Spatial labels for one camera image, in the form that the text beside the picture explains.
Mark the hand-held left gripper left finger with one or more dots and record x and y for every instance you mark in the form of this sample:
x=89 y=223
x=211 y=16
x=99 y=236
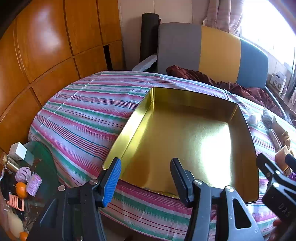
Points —
x=112 y=182

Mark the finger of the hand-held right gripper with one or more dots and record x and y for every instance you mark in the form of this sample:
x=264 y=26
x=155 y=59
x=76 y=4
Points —
x=266 y=163
x=291 y=160

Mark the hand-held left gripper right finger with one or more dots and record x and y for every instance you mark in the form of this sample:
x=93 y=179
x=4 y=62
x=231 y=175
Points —
x=180 y=180

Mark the yellow patterned pouch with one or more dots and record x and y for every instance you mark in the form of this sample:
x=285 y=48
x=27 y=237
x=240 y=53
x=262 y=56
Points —
x=286 y=140

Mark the gold metal tin box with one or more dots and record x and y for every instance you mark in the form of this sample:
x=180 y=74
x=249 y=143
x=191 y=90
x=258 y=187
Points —
x=185 y=139

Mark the white sock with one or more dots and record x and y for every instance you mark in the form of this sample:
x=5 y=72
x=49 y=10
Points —
x=267 y=115
x=254 y=118

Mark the person's right hand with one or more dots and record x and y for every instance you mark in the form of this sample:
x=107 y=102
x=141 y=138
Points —
x=277 y=228

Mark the striped bedsheet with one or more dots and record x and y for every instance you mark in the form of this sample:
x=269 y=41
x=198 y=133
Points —
x=81 y=115

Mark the maroon cloth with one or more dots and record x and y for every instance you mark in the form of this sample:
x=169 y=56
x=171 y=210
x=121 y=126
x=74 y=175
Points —
x=242 y=92

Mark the purple hair roller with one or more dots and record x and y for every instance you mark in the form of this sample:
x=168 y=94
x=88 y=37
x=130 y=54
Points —
x=34 y=185

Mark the white printed carton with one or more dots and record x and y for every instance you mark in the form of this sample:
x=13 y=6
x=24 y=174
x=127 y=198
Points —
x=277 y=81

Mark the purple scrunchie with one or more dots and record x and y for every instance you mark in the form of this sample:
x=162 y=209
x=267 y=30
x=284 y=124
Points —
x=23 y=174

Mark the orange fruit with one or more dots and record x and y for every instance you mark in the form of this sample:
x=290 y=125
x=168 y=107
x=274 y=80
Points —
x=22 y=189
x=23 y=235

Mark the pink hair clip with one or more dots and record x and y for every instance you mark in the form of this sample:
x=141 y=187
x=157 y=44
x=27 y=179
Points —
x=15 y=202

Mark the small white box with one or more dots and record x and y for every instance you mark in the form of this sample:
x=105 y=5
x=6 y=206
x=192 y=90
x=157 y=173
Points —
x=18 y=151

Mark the gold bottle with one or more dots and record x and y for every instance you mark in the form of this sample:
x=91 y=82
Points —
x=9 y=163

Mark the cream plastic bottle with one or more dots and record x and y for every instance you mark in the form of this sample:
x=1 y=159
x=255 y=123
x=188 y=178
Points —
x=13 y=223

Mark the grey yellow blue sofa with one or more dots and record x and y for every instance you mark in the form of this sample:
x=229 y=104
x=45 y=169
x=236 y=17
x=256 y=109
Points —
x=180 y=46

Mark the window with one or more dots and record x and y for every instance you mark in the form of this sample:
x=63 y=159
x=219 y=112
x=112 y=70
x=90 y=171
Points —
x=268 y=27

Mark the black rolled mat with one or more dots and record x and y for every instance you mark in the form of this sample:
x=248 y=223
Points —
x=149 y=34

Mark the wooden wardrobe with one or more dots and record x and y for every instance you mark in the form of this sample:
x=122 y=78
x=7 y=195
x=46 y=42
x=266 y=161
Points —
x=46 y=46

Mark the pink patterned curtain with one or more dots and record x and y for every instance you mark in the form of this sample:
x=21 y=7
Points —
x=222 y=14

